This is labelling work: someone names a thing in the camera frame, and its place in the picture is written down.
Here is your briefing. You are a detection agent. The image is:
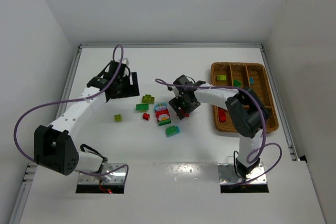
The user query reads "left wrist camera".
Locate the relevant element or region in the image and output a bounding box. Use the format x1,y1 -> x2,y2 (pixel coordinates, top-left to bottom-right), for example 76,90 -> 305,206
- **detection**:
121,58 -> 129,66

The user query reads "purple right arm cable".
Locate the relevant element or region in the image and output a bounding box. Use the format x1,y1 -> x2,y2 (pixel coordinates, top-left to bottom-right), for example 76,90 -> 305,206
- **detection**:
154,78 -> 282,188

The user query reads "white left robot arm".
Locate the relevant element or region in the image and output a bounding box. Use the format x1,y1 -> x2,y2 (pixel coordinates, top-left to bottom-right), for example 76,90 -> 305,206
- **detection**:
34,59 -> 140,176

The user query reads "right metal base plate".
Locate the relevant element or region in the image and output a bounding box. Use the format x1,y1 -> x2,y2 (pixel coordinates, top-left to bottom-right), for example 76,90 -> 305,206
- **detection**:
218,163 -> 267,185

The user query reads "dark green lego in basket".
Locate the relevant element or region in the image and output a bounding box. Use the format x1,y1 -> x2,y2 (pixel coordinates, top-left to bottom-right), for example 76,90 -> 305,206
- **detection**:
233,79 -> 242,88

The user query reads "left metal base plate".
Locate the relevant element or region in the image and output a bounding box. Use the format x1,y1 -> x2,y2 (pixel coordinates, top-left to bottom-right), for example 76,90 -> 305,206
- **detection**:
77,163 -> 129,186

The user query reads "lime lego brick in basket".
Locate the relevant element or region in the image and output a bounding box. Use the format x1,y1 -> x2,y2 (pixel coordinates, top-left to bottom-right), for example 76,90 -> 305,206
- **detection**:
216,74 -> 227,82

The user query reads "green long lego brick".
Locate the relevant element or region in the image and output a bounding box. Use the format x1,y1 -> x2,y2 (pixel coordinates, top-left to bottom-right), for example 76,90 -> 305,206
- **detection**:
135,103 -> 149,111

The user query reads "red long lego brick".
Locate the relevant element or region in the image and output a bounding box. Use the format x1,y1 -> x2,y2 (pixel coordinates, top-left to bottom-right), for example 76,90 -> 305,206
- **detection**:
218,109 -> 227,123

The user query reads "green flat lego base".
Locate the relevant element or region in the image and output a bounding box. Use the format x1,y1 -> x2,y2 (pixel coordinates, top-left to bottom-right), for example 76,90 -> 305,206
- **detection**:
158,119 -> 171,126

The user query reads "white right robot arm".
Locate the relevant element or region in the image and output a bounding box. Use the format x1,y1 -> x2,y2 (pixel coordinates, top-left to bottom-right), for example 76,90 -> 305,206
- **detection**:
167,75 -> 269,179

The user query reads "red flower picture lego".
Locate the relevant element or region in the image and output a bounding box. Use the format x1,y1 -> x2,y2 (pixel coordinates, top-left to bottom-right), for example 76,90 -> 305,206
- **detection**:
155,109 -> 170,122

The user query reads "green and blue lego stack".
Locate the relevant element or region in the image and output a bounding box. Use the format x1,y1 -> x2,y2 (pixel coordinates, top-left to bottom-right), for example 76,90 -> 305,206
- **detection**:
165,125 -> 180,137

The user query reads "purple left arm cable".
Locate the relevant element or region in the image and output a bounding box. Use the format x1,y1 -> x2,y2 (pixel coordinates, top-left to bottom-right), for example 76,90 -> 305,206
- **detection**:
13,44 -> 129,180

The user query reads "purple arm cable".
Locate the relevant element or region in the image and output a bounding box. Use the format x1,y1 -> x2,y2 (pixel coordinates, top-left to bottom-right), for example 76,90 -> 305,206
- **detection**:
13,44 -> 129,180
154,78 -> 282,188

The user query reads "wicker divided basket tray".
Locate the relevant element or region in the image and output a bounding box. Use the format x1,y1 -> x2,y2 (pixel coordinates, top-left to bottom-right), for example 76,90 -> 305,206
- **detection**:
211,62 -> 279,132

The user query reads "small red lego brick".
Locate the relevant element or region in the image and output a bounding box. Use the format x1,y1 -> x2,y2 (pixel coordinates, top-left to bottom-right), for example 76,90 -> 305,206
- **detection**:
142,113 -> 150,121

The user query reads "lime square lego brick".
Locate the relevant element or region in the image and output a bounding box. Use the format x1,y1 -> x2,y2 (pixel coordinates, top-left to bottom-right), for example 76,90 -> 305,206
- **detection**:
114,114 -> 122,122

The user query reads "metal base plate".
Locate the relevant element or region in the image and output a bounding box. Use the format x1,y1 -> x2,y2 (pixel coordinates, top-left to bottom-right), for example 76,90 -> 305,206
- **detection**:
218,163 -> 267,185
77,163 -> 129,186

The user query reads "lime hollow lego brick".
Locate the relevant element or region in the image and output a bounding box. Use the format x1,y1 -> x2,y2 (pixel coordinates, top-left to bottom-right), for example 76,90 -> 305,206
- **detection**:
142,94 -> 155,104

